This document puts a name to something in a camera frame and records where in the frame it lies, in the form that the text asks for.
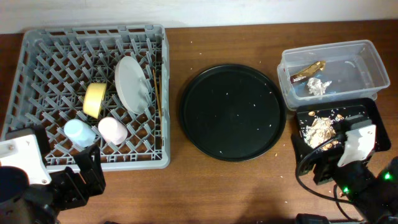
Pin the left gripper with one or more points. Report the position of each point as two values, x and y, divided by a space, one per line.
92 172

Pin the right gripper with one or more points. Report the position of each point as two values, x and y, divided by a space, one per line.
327 159

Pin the peanut shells food waste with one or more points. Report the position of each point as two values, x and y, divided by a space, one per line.
320 130

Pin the blue cup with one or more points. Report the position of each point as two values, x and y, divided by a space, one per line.
79 133

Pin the pink cup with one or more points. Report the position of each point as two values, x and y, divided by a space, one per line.
112 130

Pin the white tissue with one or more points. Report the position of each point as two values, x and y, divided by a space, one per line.
317 87

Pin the yellow bowl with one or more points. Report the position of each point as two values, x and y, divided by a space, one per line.
93 97

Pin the brown snack wrapper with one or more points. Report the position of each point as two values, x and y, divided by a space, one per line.
308 72

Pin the grey round plate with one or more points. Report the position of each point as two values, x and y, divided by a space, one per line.
131 85

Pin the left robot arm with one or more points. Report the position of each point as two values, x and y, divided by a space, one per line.
22 202

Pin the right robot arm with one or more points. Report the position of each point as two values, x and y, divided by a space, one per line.
374 196

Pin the grey dishwasher rack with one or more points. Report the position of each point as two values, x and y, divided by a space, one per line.
54 70

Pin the black rectangular bin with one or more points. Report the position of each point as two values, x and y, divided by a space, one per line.
346 108

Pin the clear plastic bin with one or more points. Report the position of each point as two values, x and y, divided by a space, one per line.
354 70

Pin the round black tray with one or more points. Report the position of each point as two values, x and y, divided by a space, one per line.
232 112

